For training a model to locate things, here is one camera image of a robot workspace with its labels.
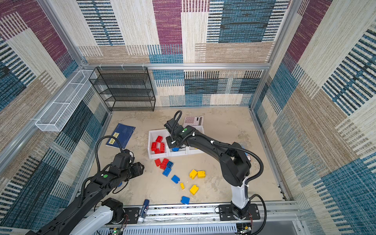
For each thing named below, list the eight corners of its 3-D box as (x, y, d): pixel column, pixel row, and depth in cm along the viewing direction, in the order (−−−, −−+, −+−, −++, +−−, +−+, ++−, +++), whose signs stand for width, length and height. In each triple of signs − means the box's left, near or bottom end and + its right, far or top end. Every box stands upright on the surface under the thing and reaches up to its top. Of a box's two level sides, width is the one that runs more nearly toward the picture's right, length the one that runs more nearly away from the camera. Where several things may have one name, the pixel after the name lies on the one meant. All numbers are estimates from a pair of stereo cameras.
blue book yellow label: (107, 146, 101) (105, 144, 100) (119, 125, 113) (118, 123, 111) (124, 149, 100) (123, 147, 98) (135, 127, 111) (134, 126, 110)
